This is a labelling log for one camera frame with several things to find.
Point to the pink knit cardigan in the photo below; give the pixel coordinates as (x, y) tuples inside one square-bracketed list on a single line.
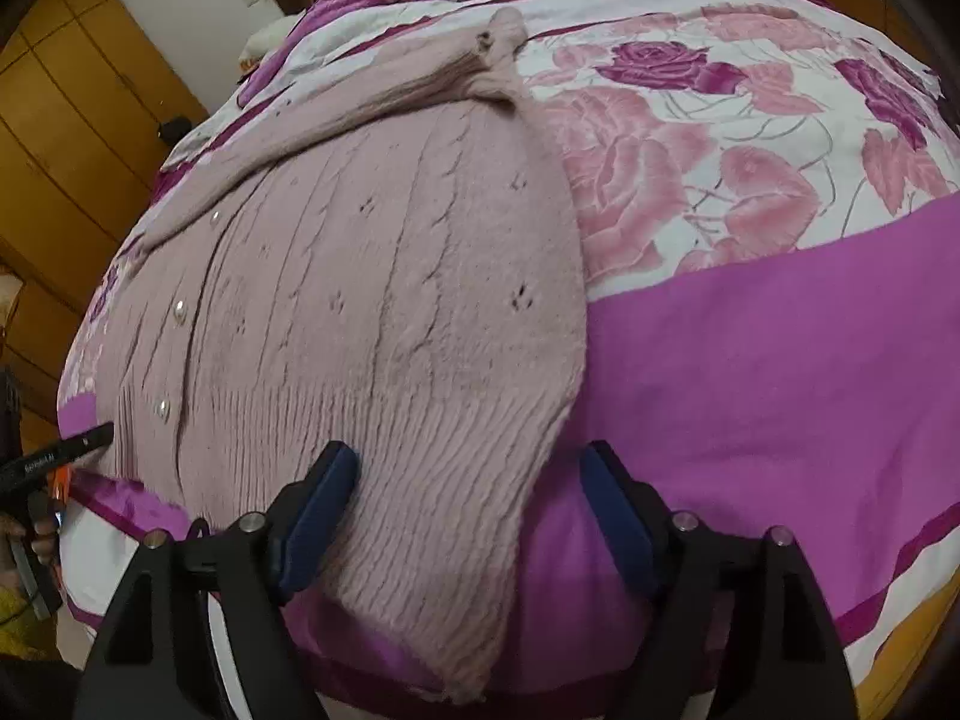
[(360, 277)]

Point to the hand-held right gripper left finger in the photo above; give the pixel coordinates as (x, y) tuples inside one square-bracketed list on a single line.
[(319, 521)]

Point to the orange wooden bed base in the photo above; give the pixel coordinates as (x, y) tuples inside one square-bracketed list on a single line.
[(915, 660)]

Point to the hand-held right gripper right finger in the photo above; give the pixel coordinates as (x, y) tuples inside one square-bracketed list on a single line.
[(611, 521)]

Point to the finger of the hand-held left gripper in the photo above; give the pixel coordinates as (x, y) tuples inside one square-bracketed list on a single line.
[(94, 439)]

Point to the floral pink bed sheet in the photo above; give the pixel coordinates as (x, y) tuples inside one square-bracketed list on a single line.
[(750, 390)]

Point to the orange wooden wardrobe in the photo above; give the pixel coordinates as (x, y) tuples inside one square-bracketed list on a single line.
[(67, 127)]

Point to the person's left hand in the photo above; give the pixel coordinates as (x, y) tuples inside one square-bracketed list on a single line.
[(43, 544)]

